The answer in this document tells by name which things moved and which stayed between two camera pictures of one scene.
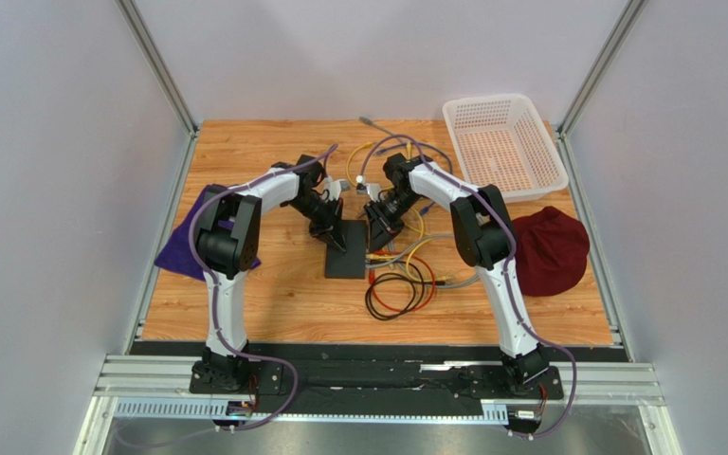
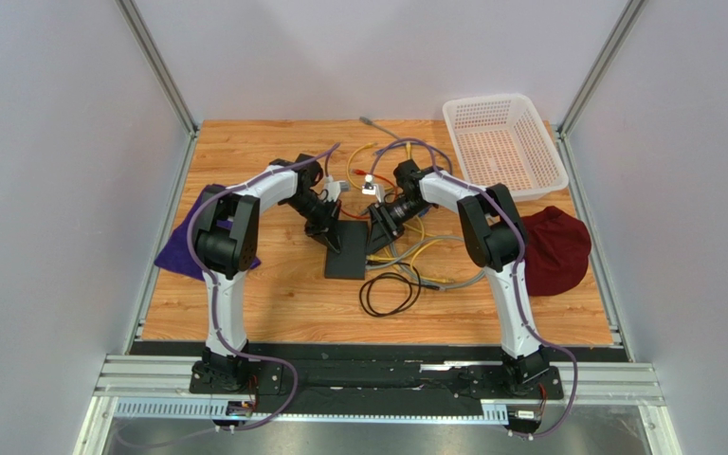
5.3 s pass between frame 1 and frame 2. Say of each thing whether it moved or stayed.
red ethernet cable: moved
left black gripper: stayed
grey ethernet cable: stayed
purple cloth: stayed
